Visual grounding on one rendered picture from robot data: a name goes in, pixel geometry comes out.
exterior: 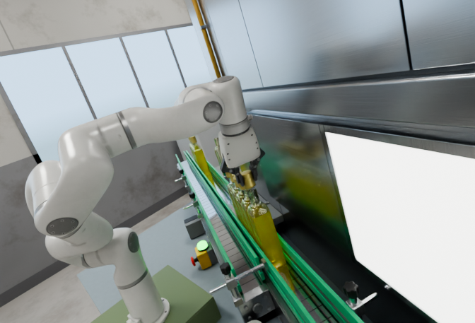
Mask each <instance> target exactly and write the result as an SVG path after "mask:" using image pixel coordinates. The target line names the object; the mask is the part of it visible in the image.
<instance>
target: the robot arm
mask: <svg viewBox="0 0 475 323"><path fill-rule="evenodd" d="M251 119H253V116H252V115H251V114H250V115H247V111H246V107H245V101H244V98H243V94H242V88H241V84H240V80H239V78H238V77H236V76H222V77H220V78H217V79H215V80H213V81H212V82H208V83H202V84H197V85H193V86H189V87H186V88H185V89H184V90H182V92H181V93H180V94H179V97H178V105H176V106H172V107H165V108H147V107H130V108H127V109H125V110H122V111H119V112H116V113H113V114H109V115H107V116H105V117H101V118H99V119H94V120H92V121H89V122H86V123H84V124H80V125H78V126H75V127H72V128H70V129H68V130H66V131H65V132H64V133H63V134H62V135H61V136H60V137H59V140H58V155H59V161H58V160H46V161H44V162H42V163H40V164H38V165H37V166H36V167H35V168H34V169H33V170H32V172H31V173H30V174H29V176H28V179H27V182H26V185H25V199H26V202H27V205H28V209H29V211H30V213H31V215H32V217H33V218H34V223H35V227H36V228H37V230H38V231H39V232H40V233H42V234H44V235H46V238H45V245H46V248H47V251H48V252H49V253H50V255H51V256H52V257H54V258H55V259H58V260H59V261H62V262H66V263H68V264H71V265H74V266H77V267H81V268H84V269H92V268H96V267H100V266H107V265H115V272H114V276H113V278H114V282H115V285H116V287H117V289H118V291H119V293H120V295H121V297H122V299H123V301H124V303H125V305H126V306H127V309H128V311H129V314H128V315H127V317H128V318H129V319H128V320H127V323H163V322H164V321H165V320H166V318H167V317H168V315H169V312H170V304H169V302H168V301H167V300H166V299H165V298H161V297H160V295H159V292H158V290H157V288H156V285H155V283H154V282H153V279H152V277H151V274H150V272H149V270H148V267H147V266H146V263H145V261H144V259H143V255H142V253H141V248H140V244H139V238H138V235H137V234H136V232H135V231H134V230H132V229H131V228H115V229H113V228H112V226H111V224H110V223H109V222H108V221H107V220H105V219H104V218H103V217H101V216H99V215H98V214H96V213H94V212H92V210H93V209H94V208H95V206H96V204H97V203H98V202H99V200H100V199H101V197H102V196H103V194H104V193H105V191H106V190H107V188H108V187H109V185H110V183H111V181H112V178H113V176H114V166H113V164H112V160H111V158H113V157H115V156H117V155H120V154H122V153H125V152H127V151H130V150H133V149H135V148H138V147H140V146H143V145H146V144H149V143H163V142H168V141H177V140H181V139H186V138H189V137H191V136H194V135H197V134H200V133H201V132H203V131H206V130H208V129H210V128H212V127H214V126H216V125H217V124H218V123H219V125H220V128H221V131H220V132H219V133H218V139H219V145H220V150H221V156H222V159H223V160H222V163H221V168H220V170H221V172H229V173H231V174H234V175H235V178H236V181H237V183H238V184H241V186H242V187H244V186H245V184H244V181H243V178H242V175H241V174H240V169H239V166H240V165H243V164H245V163H248V162H250V165H249V169H250V170H251V171H252V175H253V178H254V181H257V175H258V174H257V165H258V163H259V161H260V160H261V158H262V157H263V156H264V155H265V152H264V151H263V150H262V149H261V148H260V147H259V143H258V140H257V137H256V134H255V132H254V129H253V128H252V125H251V124H250V120H251Z"/></svg>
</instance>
